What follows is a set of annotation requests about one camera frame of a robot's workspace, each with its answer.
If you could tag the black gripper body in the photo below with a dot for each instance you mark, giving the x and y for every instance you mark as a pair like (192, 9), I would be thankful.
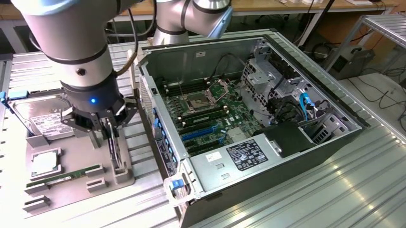
(92, 95)

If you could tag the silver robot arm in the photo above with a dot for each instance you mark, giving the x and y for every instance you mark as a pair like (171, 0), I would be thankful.
(72, 35)

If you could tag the silver hard disk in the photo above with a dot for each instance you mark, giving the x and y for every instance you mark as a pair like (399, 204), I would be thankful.
(41, 116)

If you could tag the beige strip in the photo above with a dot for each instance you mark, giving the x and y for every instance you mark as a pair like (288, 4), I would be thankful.
(132, 71)

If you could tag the empty RAM slots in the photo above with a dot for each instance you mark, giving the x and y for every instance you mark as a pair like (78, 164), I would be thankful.
(185, 88)

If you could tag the grey parts rack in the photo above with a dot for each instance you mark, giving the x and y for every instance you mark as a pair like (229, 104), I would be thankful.
(78, 171)

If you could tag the silver CPU chip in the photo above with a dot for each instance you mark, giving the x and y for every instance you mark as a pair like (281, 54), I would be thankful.
(45, 164)

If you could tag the CPU socket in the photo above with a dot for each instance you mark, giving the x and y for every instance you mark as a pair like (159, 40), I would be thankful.
(196, 102)

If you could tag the blue disk connector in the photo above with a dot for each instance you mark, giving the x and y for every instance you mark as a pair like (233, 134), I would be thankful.
(18, 95)

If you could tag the green RAM stick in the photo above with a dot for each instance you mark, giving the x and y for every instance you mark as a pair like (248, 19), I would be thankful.
(62, 177)

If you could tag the blue expansion slot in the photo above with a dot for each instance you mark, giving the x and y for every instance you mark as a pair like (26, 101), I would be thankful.
(197, 133)

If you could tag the installed RAM stick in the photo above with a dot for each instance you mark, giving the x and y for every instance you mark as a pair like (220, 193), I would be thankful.
(204, 118)

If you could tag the black expansion slot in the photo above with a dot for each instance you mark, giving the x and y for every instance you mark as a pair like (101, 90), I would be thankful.
(204, 146)

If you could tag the metal socket cover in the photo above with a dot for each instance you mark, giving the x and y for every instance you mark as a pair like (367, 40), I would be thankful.
(219, 89)

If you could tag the green motherboard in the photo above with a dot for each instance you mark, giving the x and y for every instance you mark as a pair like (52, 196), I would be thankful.
(233, 118)

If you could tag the blue case latch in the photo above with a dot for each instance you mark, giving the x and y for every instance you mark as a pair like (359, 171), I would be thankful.
(176, 184)

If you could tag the grey power supply unit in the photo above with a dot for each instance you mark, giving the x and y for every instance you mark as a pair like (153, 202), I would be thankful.
(233, 164)

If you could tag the metal disk bay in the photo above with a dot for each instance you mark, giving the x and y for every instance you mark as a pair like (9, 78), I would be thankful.
(256, 83)

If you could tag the black fan shroud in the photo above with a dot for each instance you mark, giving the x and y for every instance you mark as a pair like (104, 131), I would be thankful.
(284, 137)

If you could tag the open black PC case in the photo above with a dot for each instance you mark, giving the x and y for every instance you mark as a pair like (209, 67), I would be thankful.
(284, 171)

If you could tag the wooden desk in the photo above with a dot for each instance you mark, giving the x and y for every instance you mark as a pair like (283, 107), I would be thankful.
(284, 6)

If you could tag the black box device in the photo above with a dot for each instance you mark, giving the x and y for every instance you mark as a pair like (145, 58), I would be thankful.
(350, 63)

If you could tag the aluminium frame table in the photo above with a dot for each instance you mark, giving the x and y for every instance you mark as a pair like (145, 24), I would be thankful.
(383, 28)

